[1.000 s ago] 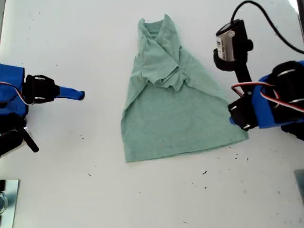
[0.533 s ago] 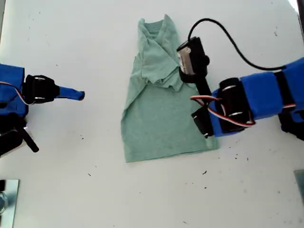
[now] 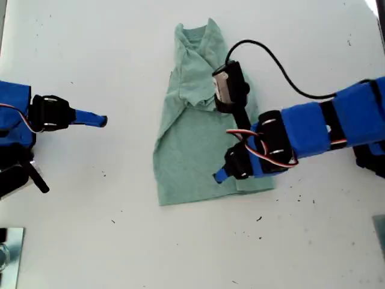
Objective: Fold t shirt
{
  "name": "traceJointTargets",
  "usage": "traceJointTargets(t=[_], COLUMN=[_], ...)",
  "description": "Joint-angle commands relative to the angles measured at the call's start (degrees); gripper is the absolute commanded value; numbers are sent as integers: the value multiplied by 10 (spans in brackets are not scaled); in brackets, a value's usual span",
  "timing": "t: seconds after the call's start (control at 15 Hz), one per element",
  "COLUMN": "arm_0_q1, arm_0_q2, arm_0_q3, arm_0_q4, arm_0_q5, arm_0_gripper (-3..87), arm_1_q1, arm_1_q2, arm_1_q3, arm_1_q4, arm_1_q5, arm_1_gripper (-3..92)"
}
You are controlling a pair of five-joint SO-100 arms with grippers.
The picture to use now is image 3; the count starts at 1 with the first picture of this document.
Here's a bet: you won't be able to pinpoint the black camera cable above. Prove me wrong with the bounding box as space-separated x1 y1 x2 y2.
225 39 337 99

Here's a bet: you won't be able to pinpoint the red white servo wire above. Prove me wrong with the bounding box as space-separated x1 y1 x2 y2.
225 128 299 168
0 103 46 133

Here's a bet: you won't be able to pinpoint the green t-shirt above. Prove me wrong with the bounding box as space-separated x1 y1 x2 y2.
152 17 277 207

